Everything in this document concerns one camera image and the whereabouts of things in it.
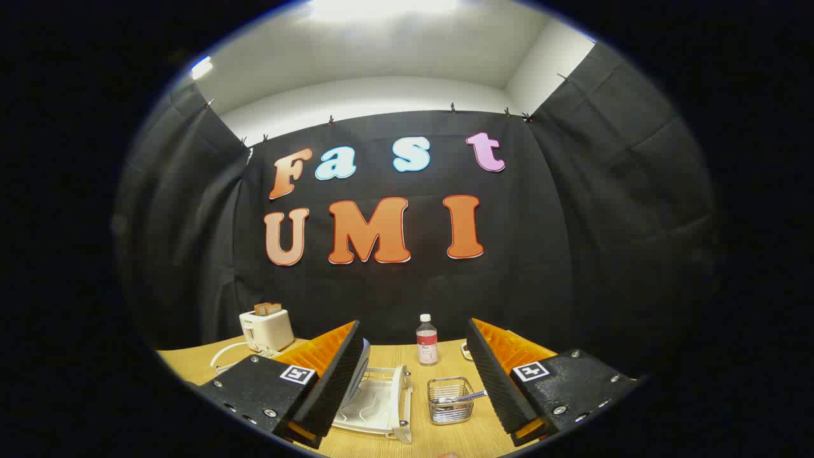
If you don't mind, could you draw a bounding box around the black backdrop cloth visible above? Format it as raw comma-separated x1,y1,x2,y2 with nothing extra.
113,43,722,370

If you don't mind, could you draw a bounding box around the blue plate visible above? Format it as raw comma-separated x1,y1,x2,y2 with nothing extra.
347,338,372,408

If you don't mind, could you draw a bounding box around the white drip tray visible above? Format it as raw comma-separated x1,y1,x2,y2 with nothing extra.
337,375,398,430

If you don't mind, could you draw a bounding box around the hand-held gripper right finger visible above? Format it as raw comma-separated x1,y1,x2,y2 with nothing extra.
466,318,637,447

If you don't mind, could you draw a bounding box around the white wire dish rack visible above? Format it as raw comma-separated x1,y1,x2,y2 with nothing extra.
331,366,414,445

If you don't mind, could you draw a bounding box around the white spoon with patterned handle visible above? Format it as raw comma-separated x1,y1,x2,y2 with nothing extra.
439,390,489,406

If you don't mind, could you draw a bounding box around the clear plastic water bottle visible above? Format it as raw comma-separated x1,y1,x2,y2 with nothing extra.
416,314,439,366

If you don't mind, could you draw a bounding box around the white toaster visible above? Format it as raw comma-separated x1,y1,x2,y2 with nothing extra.
239,309,295,354

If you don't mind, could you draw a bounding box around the metal wire basket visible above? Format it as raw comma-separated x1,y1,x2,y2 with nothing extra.
427,377,475,426

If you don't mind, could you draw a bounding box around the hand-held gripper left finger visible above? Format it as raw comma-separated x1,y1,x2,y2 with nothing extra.
197,320,363,450

